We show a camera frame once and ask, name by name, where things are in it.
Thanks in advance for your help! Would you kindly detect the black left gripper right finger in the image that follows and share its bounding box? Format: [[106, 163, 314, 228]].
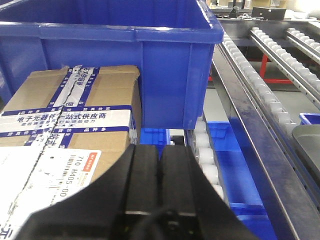
[[159, 145, 258, 240]]

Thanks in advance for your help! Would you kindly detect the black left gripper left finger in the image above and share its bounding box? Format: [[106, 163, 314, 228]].
[[16, 145, 159, 240]]

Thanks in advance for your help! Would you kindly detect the silver metal tray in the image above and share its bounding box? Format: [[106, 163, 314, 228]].
[[291, 124, 320, 186]]

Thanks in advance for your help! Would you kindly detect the small blue bin under box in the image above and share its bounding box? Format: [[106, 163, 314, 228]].
[[140, 128, 171, 155]]

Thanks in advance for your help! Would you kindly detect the taped cardboard box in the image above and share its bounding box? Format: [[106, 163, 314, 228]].
[[0, 65, 141, 240]]

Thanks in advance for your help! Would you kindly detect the large blue plastic box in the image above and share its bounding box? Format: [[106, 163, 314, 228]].
[[0, 0, 224, 130]]

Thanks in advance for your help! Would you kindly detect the lower blue plastic bin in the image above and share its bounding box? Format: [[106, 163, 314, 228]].
[[207, 121, 277, 240]]

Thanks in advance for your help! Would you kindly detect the small blue bin corner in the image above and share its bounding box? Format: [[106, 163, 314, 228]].
[[299, 113, 320, 125]]

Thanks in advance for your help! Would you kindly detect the black monitor in background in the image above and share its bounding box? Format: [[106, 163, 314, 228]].
[[251, 7, 286, 21]]

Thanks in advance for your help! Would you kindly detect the white roller conveyor rail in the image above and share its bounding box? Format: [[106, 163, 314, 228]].
[[193, 116, 225, 200]]

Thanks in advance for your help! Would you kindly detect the dark steel frame rail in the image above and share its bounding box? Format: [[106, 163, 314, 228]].
[[212, 44, 320, 240]]

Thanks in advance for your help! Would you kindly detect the red metal frame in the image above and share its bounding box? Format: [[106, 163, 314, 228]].
[[207, 53, 297, 85]]

